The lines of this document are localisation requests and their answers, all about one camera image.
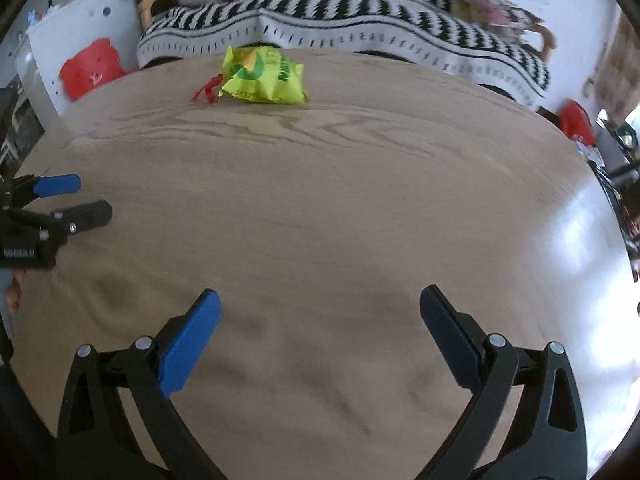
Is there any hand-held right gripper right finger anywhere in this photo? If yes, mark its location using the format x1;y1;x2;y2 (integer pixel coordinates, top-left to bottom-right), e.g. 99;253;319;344
419;284;588;480

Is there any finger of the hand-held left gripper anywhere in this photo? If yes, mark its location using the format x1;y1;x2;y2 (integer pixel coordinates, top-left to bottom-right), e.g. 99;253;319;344
11;174;82;200
9;200;114;250

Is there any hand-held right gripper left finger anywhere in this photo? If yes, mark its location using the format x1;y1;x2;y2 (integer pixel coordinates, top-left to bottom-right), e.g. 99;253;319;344
56;287;228;480

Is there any person's left hand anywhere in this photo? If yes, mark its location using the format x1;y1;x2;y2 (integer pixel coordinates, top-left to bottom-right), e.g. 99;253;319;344
5;269;27;315

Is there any red bear-shaped plastic stool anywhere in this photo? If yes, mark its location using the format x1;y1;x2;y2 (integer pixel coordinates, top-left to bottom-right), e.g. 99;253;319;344
59;38;132;102

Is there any white cabinet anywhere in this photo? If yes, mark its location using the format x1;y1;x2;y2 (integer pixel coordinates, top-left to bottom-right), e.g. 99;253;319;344
15;0;143;133

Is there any red ribbon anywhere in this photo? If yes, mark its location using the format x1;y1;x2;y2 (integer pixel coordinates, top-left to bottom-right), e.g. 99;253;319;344
192;74;223;103

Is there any wooden sofa armrest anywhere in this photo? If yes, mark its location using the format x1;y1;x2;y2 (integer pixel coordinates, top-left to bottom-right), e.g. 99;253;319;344
522;22;558;63
137;0;171;31

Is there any green snack packet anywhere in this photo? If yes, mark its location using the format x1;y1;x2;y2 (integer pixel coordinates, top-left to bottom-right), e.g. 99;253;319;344
218;45;310;106

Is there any dark chair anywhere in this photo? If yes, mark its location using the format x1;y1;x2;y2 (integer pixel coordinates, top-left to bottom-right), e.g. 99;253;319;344
587;125;640;241

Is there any small red object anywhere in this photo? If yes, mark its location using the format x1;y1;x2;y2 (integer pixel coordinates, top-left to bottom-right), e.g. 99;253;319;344
559;100;597;147

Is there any beige curtain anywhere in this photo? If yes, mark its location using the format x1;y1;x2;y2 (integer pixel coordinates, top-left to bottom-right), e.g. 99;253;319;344
585;5;640;121

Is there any black white striped blanket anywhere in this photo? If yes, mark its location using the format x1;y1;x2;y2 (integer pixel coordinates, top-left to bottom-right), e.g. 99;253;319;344
136;0;551;106

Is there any pink doll on sofa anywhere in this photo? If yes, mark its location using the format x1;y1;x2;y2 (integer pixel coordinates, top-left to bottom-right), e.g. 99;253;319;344
450;0;546;41

